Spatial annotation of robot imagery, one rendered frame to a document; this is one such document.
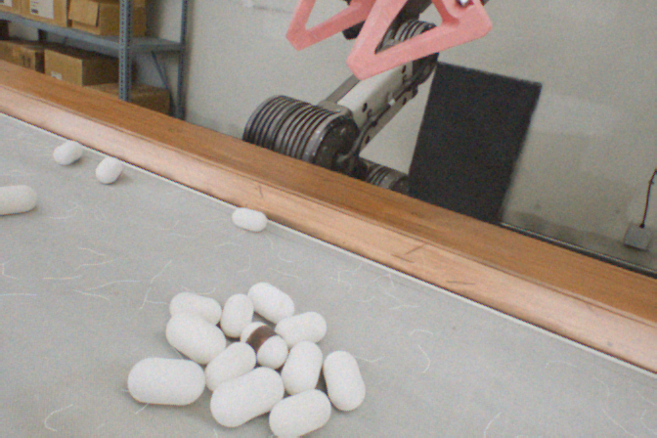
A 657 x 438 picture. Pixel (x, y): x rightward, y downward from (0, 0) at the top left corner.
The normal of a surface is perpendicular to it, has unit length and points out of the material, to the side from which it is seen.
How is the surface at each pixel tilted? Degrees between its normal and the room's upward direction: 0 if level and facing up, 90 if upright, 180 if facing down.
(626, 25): 90
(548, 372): 0
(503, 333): 0
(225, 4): 90
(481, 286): 45
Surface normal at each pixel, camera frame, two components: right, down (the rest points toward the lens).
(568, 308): -0.21, -0.47
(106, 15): 0.83, 0.33
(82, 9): -0.47, 0.08
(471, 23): 0.14, 0.63
